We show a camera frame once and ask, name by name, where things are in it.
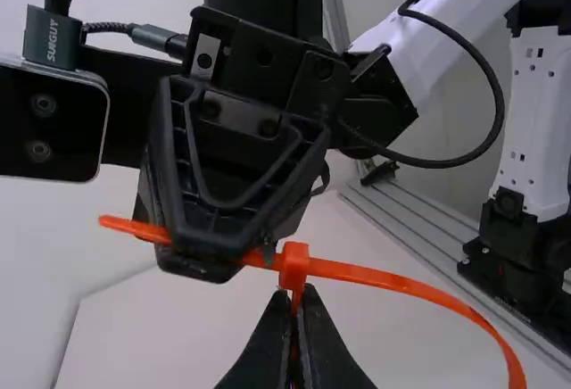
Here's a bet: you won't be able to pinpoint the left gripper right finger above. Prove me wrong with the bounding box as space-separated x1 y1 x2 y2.
295 283 380 389

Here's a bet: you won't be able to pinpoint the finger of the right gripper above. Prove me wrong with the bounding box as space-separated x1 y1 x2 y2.
151 75 332 251
135 138 326 285

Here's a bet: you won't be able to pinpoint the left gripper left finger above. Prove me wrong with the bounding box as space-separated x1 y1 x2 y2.
213 288 294 389

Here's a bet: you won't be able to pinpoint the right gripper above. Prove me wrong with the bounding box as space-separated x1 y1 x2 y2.
184 4 352 131

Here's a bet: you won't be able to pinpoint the orange cable tie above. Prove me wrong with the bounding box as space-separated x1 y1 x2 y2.
97 214 528 389

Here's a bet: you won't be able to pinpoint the silver rails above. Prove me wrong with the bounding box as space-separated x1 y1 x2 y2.
337 178 571 366

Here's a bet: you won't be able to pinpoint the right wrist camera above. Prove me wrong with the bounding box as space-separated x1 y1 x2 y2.
0 59 112 184

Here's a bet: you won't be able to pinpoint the black cable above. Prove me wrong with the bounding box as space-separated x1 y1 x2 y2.
338 3 508 170
24 3 191 72

